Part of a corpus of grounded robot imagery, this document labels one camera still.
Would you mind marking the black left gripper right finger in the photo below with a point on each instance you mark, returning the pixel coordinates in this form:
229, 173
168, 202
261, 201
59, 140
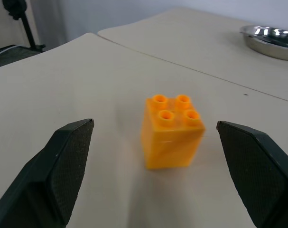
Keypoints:
260, 175

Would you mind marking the black tripod stand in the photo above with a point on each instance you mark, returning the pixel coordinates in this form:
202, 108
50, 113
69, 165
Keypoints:
24, 22

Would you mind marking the round stainless steel tray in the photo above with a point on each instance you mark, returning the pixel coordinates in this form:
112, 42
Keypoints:
272, 41

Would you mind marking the orange studded building block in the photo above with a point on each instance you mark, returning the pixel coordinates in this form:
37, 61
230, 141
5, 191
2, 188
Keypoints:
172, 135

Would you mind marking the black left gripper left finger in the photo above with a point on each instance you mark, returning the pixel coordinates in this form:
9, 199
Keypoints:
46, 173

